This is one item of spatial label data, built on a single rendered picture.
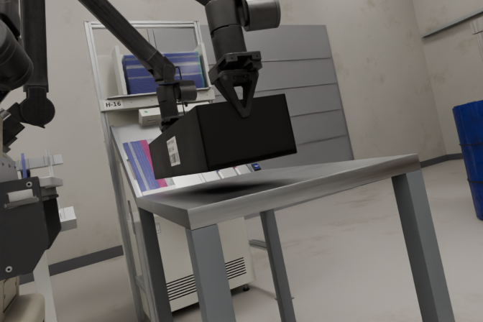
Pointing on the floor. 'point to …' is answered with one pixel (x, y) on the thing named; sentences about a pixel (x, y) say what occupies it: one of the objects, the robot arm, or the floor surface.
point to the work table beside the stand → (251, 190)
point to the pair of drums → (472, 147)
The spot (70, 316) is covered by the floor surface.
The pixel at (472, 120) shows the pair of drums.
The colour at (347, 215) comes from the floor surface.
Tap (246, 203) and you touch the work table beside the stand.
